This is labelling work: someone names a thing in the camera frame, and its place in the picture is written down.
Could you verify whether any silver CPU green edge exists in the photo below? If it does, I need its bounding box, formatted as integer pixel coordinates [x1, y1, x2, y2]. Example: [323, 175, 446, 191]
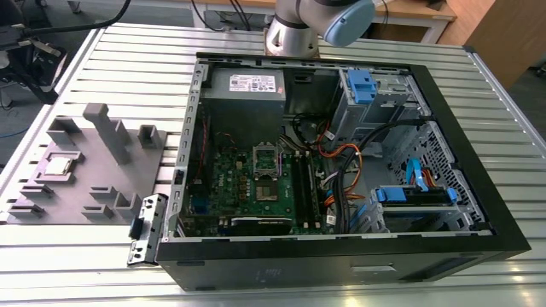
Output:
[41, 155, 79, 176]

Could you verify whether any metal socket cover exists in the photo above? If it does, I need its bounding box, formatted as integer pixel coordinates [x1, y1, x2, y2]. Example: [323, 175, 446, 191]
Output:
[252, 139, 282, 179]

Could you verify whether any CPU socket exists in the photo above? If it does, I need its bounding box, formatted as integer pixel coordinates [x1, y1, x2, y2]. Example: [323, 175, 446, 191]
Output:
[254, 179, 282, 203]

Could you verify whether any grey parts rack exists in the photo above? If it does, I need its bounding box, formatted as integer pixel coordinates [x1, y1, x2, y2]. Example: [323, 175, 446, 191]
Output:
[0, 102, 171, 226]

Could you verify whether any silver power supply unit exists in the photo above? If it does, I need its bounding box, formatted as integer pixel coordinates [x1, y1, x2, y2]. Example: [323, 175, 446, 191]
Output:
[199, 67, 287, 141]

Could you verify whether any green motherboard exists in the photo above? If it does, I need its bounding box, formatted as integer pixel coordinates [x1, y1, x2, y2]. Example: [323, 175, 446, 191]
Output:
[182, 140, 338, 237]

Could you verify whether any black graphics card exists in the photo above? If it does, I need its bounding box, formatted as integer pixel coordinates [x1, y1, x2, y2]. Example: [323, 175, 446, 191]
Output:
[228, 216, 296, 237]

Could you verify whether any black RAM slot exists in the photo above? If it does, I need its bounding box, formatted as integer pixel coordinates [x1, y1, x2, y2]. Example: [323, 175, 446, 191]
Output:
[292, 152, 307, 226]
[299, 152, 312, 226]
[308, 152, 323, 226]
[304, 152, 318, 226]

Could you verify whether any blue plastic bay latch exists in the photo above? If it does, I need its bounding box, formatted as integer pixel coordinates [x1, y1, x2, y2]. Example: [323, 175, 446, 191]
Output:
[346, 69, 379, 105]

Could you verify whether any silver optical disk bay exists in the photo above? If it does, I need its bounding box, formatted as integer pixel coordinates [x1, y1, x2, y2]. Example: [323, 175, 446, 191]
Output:
[331, 68, 430, 155]

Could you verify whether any black and silver PC case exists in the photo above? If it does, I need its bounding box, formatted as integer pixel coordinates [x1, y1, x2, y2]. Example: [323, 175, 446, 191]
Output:
[155, 52, 533, 292]

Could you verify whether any hard disk in blue carrier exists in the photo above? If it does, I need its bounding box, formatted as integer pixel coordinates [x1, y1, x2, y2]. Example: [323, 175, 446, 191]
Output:
[370, 186, 458, 207]

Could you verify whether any silver hard disk bay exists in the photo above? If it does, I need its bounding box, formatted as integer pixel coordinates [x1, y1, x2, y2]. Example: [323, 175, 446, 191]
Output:
[368, 187, 490, 234]

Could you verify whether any brown wooden cabinet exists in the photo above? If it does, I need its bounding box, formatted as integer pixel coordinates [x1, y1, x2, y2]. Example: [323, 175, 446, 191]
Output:
[438, 0, 546, 92]

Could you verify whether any black camera cable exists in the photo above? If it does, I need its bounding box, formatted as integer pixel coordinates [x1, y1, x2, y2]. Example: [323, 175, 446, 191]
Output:
[23, 0, 132, 36]

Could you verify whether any blue floor cable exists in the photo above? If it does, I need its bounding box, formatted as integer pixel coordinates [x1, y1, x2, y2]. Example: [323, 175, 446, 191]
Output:
[0, 126, 29, 139]

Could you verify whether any red black twisted fan wire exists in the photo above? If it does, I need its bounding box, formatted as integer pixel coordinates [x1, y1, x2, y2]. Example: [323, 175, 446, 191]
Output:
[192, 113, 214, 185]

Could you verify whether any silver card retention bracket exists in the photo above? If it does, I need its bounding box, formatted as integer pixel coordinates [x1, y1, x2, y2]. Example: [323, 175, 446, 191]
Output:
[127, 193, 171, 268]

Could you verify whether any orange yellow red wire bundle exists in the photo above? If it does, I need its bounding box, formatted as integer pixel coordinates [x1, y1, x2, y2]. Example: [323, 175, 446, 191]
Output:
[318, 143, 366, 207]

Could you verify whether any thick black cable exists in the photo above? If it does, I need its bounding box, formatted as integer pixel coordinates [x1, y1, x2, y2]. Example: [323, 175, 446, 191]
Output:
[331, 118, 430, 233]

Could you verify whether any blue flat data wire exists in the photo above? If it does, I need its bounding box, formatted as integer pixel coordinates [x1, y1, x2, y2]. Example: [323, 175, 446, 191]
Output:
[406, 157, 429, 193]
[347, 203, 370, 234]

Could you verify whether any wooden desk white frame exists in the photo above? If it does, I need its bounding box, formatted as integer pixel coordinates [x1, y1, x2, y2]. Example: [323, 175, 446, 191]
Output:
[190, 0, 458, 44]

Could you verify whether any coloured disk power wire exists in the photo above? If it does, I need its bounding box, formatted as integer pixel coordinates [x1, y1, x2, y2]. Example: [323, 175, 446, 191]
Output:
[422, 168, 445, 193]

